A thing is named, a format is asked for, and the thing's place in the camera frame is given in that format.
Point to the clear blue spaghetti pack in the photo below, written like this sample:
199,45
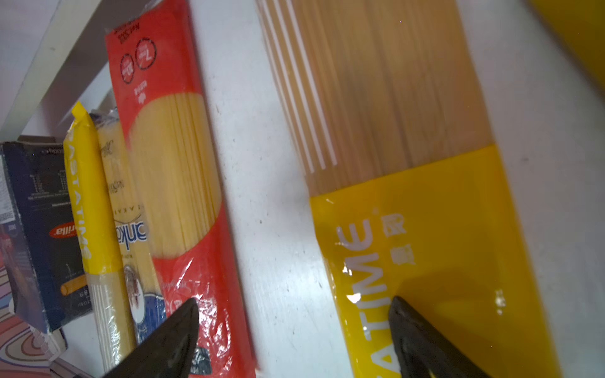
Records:
146,302

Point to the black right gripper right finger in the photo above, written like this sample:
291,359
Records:
422,350

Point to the yellow spaghetti pack far right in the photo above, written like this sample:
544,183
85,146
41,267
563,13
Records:
578,27

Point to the dark blue Barilla pasta box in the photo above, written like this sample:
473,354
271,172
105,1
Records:
39,241

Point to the yellow pastatime spaghetti pack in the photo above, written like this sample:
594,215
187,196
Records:
97,238
407,188

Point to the white two-tier shelf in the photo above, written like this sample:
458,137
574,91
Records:
71,54

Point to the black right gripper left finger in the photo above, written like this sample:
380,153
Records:
168,351

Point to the red spaghetti pack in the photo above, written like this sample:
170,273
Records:
157,85

